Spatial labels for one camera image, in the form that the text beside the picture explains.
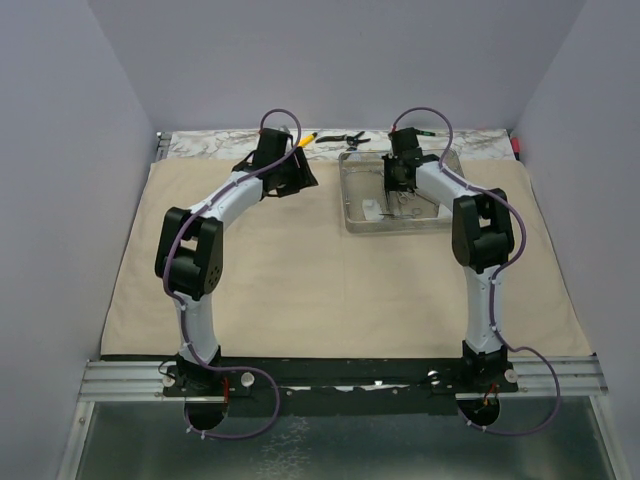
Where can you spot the white gauze pad left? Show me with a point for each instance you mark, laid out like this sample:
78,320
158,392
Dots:
372,211

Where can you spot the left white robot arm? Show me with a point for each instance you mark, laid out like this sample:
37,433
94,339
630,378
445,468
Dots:
189,259

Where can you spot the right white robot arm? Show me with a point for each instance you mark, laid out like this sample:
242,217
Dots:
482,241

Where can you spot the red marker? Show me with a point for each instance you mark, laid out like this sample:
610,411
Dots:
515,147

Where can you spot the black handled pliers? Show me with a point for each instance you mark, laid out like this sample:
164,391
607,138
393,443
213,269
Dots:
352,141

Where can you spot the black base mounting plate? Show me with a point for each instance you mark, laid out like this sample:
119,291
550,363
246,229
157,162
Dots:
258,387

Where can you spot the wire mesh instrument tray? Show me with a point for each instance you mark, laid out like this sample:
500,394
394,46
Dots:
361,177

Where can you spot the steel hemostat lower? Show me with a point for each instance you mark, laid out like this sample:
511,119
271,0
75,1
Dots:
414,214

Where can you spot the yellow black marker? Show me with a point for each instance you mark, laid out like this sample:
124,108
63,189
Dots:
308,140

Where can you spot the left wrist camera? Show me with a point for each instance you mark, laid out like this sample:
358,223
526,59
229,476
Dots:
272,145

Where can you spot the steel forceps clamp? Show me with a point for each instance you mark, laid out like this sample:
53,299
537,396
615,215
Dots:
404,197

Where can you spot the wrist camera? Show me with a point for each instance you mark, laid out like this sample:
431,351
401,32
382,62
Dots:
405,143
272,145

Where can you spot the aluminium extrusion rail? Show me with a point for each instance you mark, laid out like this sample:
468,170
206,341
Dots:
140,381

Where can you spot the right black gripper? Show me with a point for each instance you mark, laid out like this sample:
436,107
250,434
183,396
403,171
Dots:
388,184

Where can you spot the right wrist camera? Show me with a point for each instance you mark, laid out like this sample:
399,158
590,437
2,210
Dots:
405,143

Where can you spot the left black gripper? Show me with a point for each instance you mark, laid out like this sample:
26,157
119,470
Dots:
302,175

